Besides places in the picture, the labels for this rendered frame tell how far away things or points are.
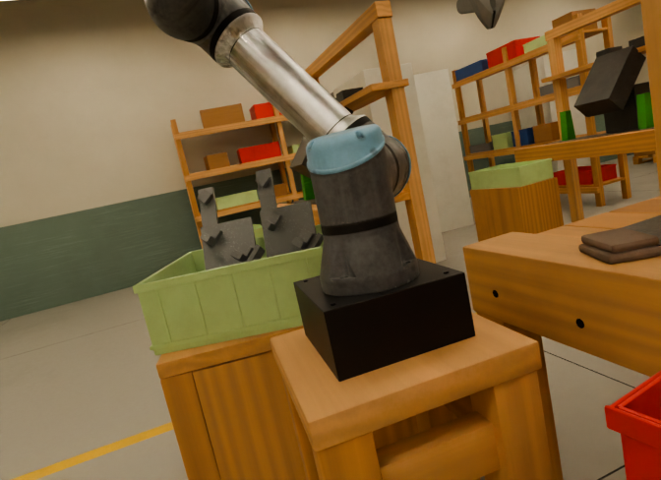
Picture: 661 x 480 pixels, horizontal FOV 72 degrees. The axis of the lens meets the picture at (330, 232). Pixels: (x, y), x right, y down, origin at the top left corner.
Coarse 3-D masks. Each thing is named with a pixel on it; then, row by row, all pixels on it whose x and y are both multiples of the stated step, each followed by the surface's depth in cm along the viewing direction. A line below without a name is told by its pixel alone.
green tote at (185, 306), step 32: (320, 224) 141; (192, 256) 142; (288, 256) 101; (320, 256) 101; (160, 288) 102; (192, 288) 102; (224, 288) 102; (256, 288) 102; (288, 288) 102; (160, 320) 103; (192, 320) 103; (224, 320) 103; (256, 320) 103; (288, 320) 103; (160, 352) 105
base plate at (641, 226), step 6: (660, 216) 89; (636, 222) 88; (642, 222) 87; (648, 222) 86; (654, 222) 85; (660, 222) 84; (630, 228) 85; (636, 228) 84; (642, 228) 83; (648, 228) 82; (654, 228) 82; (660, 228) 81; (654, 234) 78; (660, 234) 77; (660, 240) 74
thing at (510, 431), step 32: (512, 384) 60; (416, 416) 91; (448, 416) 86; (480, 416) 63; (512, 416) 60; (352, 448) 54; (384, 448) 61; (416, 448) 60; (448, 448) 60; (480, 448) 61; (512, 448) 61; (544, 448) 62
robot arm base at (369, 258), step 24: (384, 216) 64; (336, 240) 65; (360, 240) 63; (384, 240) 64; (336, 264) 65; (360, 264) 63; (384, 264) 63; (408, 264) 65; (336, 288) 64; (360, 288) 63; (384, 288) 62
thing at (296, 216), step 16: (256, 176) 132; (272, 192) 130; (272, 208) 130; (288, 208) 129; (304, 208) 129; (288, 224) 129; (304, 224) 128; (272, 240) 129; (288, 240) 128; (272, 256) 129
